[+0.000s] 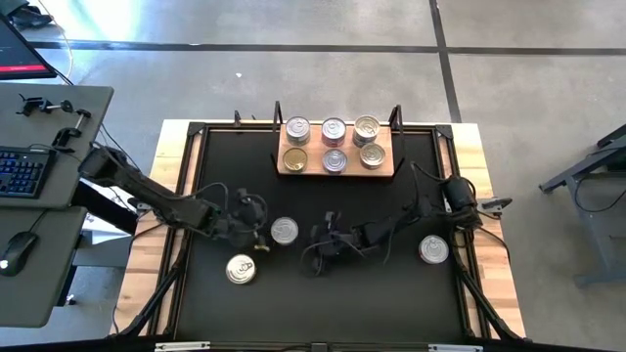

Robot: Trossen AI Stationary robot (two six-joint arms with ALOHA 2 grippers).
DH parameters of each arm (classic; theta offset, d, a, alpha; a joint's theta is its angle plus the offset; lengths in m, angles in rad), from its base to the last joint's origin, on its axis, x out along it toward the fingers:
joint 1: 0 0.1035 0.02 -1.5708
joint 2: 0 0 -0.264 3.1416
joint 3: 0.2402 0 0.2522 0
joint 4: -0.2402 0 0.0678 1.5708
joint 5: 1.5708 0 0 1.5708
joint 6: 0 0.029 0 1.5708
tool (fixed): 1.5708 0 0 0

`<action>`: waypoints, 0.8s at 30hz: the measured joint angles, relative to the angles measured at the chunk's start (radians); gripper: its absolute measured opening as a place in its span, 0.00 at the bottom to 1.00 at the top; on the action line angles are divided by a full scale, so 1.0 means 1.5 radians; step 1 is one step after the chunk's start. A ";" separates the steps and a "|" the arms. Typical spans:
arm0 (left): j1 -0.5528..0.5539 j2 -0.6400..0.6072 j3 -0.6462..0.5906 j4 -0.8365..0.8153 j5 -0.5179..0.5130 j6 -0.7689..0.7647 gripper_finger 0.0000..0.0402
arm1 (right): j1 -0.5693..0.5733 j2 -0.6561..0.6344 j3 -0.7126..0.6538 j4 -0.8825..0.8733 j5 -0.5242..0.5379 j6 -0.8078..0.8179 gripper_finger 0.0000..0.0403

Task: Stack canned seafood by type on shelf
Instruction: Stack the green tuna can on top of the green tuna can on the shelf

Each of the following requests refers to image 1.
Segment black device on floor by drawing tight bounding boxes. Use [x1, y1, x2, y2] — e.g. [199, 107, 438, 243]
[9, 2, 54, 30]

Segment grey side desk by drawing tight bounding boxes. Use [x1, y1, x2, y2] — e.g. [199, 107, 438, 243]
[0, 204, 89, 329]
[0, 82, 114, 211]

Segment black desk clamp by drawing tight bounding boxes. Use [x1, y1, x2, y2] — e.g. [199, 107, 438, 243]
[16, 93, 74, 117]
[51, 108, 93, 149]

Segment red label tuna can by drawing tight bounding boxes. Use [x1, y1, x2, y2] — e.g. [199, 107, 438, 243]
[418, 234, 450, 266]
[321, 116, 348, 149]
[322, 148, 349, 175]
[270, 216, 300, 246]

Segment silver metal bracket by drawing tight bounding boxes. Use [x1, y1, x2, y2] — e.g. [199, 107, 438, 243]
[427, 343, 484, 352]
[154, 340, 211, 352]

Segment grey metal stand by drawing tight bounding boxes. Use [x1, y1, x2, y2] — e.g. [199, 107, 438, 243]
[539, 124, 626, 288]

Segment black computer mouse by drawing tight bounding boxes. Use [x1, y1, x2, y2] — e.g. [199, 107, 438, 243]
[0, 231, 39, 278]

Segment blue Wild Planet can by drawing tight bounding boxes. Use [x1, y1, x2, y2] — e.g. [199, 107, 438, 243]
[359, 142, 387, 170]
[225, 253, 258, 286]
[352, 113, 381, 144]

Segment grey table clamp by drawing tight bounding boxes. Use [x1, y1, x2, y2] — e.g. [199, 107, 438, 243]
[480, 196, 514, 216]
[127, 197, 153, 216]

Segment white box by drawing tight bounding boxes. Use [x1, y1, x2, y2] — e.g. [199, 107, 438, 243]
[80, 212, 141, 245]

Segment black metal rig frame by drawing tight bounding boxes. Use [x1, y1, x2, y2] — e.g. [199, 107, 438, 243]
[110, 110, 527, 343]

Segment black computer monitor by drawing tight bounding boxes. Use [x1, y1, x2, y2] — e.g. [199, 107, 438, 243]
[0, 12, 59, 80]

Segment green label tuna can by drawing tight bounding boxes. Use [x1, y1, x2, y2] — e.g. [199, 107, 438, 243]
[285, 115, 312, 147]
[282, 147, 309, 173]

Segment black table mat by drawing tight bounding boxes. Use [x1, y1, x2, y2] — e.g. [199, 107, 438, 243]
[175, 127, 466, 343]

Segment backlit black keyboard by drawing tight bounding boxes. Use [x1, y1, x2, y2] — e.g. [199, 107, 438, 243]
[0, 146, 58, 200]

